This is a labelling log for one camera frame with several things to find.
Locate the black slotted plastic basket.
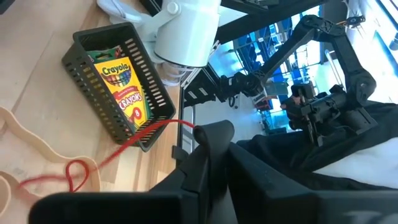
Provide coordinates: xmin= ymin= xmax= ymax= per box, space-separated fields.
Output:
xmin=61 ymin=21 xmax=177 ymax=153

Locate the wide tan rubber band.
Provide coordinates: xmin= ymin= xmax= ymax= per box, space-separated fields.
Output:
xmin=0 ymin=105 xmax=103 ymax=218

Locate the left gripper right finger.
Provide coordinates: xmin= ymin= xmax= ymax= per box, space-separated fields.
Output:
xmin=228 ymin=141 xmax=398 ymax=224

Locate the yellow Crayola crayon box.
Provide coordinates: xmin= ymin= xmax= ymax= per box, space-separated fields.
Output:
xmin=86 ymin=45 xmax=152 ymax=133

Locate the thin red rubber band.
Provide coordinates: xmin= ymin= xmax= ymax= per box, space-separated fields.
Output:
xmin=17 ymin=119 xmax=196 ymax=194

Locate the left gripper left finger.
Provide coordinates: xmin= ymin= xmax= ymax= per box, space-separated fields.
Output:
xmin=29 ymin=145 xmax=216 ymax=224

